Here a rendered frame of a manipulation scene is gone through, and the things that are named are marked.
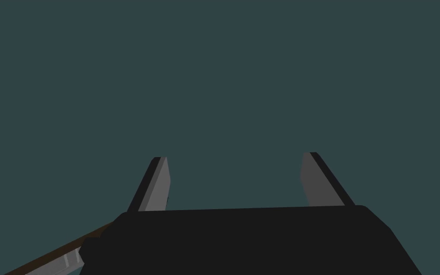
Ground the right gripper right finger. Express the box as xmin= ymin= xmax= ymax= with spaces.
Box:
xmin=300 ymin=151 xmax=356 ymax=207

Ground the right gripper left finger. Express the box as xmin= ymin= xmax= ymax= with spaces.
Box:
xmin=126 ymin=156 xmax=171 ymax=212

